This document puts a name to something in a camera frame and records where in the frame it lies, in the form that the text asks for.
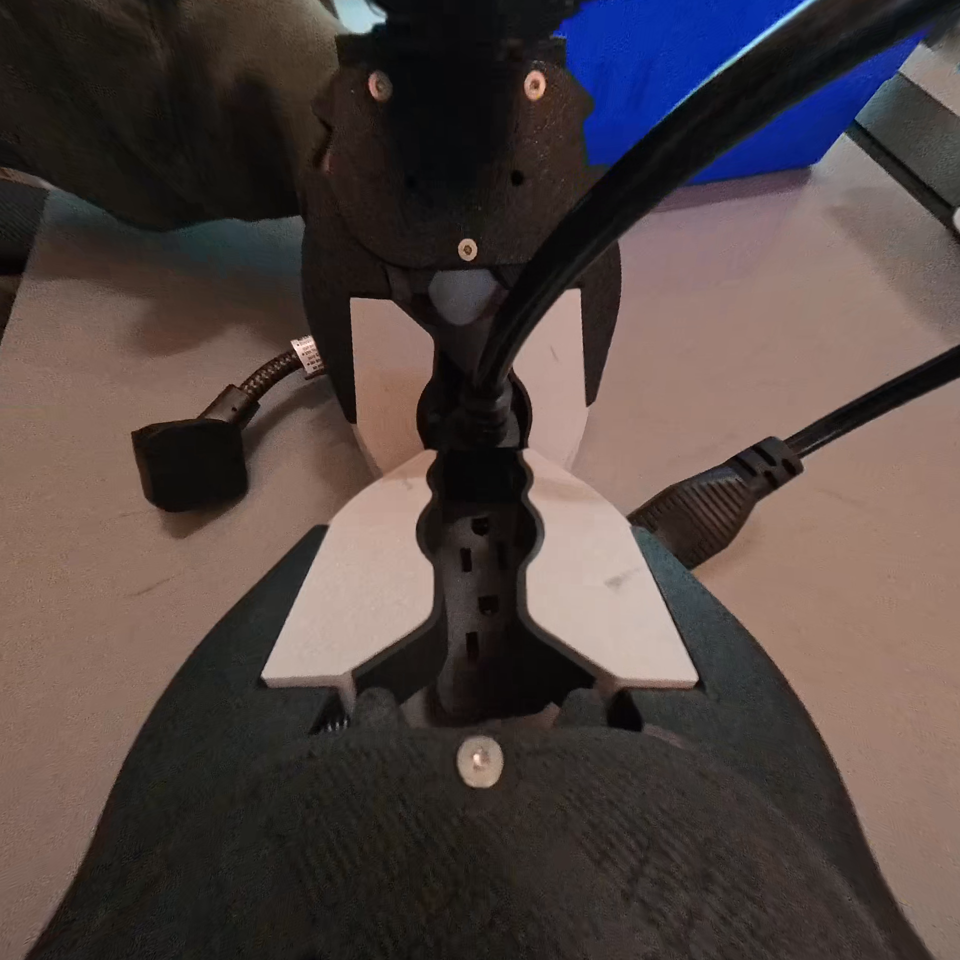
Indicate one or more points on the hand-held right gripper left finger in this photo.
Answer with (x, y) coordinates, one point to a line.
(352, 600)

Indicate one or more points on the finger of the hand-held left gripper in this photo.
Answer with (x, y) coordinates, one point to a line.
(555, 375)
(382, 375)

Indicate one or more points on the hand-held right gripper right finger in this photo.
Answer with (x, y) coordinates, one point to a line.
(607, 615)

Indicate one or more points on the person's left forearm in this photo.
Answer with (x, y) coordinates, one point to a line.
(150, 112)

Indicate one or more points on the blue plastic bin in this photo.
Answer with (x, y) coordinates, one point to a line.
(675, 75)

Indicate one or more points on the black chair armrest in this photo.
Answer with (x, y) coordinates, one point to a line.
(19, 225)

